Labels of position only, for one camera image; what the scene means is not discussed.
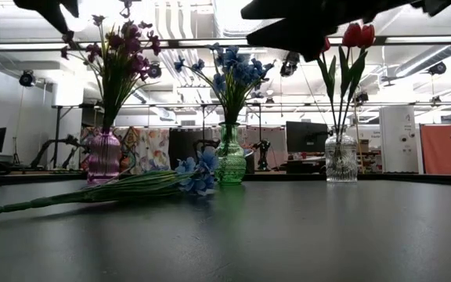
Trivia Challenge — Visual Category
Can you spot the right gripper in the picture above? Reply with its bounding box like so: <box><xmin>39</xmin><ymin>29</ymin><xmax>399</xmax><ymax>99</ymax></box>
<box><xmin>240</xmin><ymin>0</ymin><xmax>451</xmax><ymax>63</ymax></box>

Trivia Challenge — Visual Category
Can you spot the silver ventilation duct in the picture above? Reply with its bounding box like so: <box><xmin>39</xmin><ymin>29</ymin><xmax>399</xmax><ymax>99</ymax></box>
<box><xmin>213</xmin><ymin>0</ymin><xmax>268</xmax><ymax>38</ymax></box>

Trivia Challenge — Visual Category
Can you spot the orange partition wall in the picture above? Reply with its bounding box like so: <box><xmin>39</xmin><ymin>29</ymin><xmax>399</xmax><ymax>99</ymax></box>
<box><xmin>420</xmin><ymin>122</ymin><xmax>451</xmax><ymax>175</ymax></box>

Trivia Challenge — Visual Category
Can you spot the clear glass vase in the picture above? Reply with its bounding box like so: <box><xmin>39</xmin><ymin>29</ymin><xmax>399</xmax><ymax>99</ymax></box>
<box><xmin>324</xmin><ymin>128</ymin><xmax>359</xmax><ymax>183</ymax></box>

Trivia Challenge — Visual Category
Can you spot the floral patterned cloth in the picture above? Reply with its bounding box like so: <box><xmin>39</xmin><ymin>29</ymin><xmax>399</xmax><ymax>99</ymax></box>
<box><xmin>80</xmin><ymin>125</ymin><xmax>171</xmax><ymax>173</ymax></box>

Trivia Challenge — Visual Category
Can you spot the pink ribbed glass vase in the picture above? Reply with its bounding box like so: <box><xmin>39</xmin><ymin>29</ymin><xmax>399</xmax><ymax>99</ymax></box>
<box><xmin>87</xmin><ymin>128</ymin><xmax>121</xmax><ymax>185</ymax></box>

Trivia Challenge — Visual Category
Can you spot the green glass vase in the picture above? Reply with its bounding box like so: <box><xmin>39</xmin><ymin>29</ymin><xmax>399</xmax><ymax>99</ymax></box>
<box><xmin>215</xmin><ymin>121</ymin><xmax>247</xmax><ymax>186</ymax></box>

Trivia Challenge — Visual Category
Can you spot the blue artificial flower bunch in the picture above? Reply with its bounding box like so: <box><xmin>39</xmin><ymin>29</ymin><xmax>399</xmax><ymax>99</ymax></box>
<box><xmin>172</xmin><ymin>54</ymin><xmax>250</xmax><ymax>125</ymax></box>
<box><xmin>0</xmin><ymin>146</ymin><xmax>219</xmax><ymax>219</ymax></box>
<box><xmin>205</xmin><ymin>43</ymin><xmax>276</xmax><ymax>125</ymax></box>

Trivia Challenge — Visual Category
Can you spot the crossbeam with light strips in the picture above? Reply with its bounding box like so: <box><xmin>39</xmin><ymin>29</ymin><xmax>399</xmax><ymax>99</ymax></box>
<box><xmin>0</xmin><ymin>35</ymin><xmax>451</xmax><ymax>52</ymax></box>

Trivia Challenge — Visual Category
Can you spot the black partition panel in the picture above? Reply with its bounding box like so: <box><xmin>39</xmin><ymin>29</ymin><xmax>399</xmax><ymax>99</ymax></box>
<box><xmin>168</xmin><ymin>128</ymin><xmax>218</xmax><ymax>172</ymax></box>

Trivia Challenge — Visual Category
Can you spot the white cabinet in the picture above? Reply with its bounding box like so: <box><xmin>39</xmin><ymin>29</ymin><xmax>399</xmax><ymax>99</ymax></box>
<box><xmin>379</xmin><ymin>105</ymin><xmax>422</xmax><ymax>174</ymax></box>

